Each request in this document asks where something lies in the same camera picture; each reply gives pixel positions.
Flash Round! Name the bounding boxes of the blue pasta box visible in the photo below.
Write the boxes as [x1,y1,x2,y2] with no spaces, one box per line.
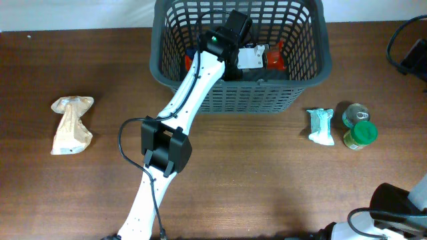
[185,43,256,60]

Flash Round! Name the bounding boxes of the mint green packet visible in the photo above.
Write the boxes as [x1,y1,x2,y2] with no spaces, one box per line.
[307,108,334,146]

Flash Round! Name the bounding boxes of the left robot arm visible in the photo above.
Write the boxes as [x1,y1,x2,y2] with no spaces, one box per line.
[112,10,252,240]

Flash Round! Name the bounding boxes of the grey plastic basket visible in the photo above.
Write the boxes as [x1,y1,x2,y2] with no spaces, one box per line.
[149,0,332,113]

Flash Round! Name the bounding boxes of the silver tin can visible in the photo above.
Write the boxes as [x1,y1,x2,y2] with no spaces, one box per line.
[342,103,370,129]

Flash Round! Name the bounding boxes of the beige food pouch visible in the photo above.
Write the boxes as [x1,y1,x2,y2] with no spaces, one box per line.
[51,96,94,155]

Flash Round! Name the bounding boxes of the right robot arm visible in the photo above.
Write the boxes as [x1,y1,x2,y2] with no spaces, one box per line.
[309,15,426,239]

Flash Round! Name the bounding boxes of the orange spaghetti packet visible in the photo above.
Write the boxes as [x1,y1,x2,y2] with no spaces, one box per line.
[184,40,288,71]

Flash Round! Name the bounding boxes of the green lidded glass jar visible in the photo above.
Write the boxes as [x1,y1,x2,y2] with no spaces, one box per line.
[343,121,378,151]

